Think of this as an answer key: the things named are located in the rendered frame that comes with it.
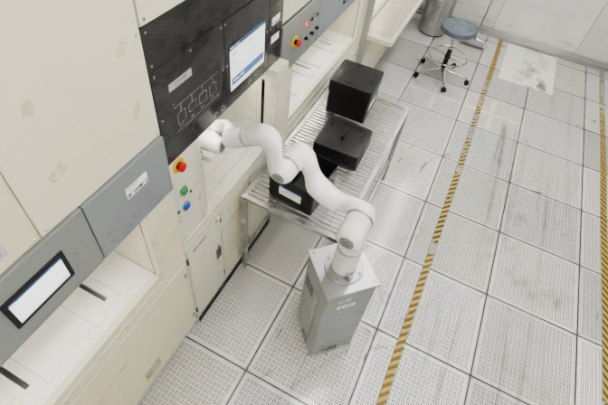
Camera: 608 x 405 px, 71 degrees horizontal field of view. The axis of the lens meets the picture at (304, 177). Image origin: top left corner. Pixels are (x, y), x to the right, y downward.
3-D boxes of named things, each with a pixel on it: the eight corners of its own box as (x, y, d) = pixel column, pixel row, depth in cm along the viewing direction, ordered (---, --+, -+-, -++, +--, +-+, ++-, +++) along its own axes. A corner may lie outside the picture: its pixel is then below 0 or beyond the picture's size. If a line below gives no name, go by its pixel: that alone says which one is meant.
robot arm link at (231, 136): (252, 108, 184) (208, 117, 203) (237, 137, 177) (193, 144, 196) (264, 122, 190) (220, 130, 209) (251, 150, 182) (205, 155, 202)
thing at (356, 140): (355, 171, 255) (359, 155, 245) (310, 154, 261) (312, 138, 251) (370, 142, 274) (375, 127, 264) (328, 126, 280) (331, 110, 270)
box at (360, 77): (363, 124, 285) (371, 94, 266) (324, 110, 291) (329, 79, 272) (375, 101, 303) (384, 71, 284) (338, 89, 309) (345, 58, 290)
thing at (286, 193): (267, 193, 237) (269, 172, 224) (294, 164, 254) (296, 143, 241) (309, 216, 229) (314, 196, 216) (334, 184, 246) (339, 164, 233)
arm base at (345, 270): (368, 278, 207) (377, 259, 193) (332, 288, 201) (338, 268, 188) (353, 247, 219) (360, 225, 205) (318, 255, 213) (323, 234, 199)
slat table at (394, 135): (321, 306, 276) (340, 241, 220) (242, 267, 290) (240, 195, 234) (384, 178, 358) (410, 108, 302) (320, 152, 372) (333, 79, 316)
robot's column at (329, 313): (352, 343, 262) (381, 285, 205) (309, 357, 254) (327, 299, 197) (335, 303, 279) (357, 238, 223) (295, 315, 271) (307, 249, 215)
